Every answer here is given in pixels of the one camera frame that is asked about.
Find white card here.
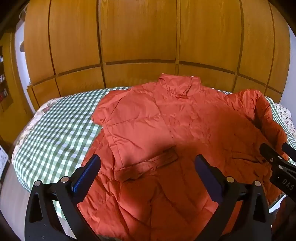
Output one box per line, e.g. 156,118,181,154
0,146,10,180

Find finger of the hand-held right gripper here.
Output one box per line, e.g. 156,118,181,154
281,142,296,161
259,143,296,177

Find wooden wardrobe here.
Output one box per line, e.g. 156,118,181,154
23,0,291,110

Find orange puffer jacket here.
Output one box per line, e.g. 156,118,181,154
77,74,289,241

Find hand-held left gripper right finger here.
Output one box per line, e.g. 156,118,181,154
194,154,272,241

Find wooden shelf unit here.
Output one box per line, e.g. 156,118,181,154
0,32,34,151

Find green checked bed sheet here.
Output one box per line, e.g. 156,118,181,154
17,86,284,218

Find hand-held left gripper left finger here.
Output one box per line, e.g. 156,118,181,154
24,154,102,241

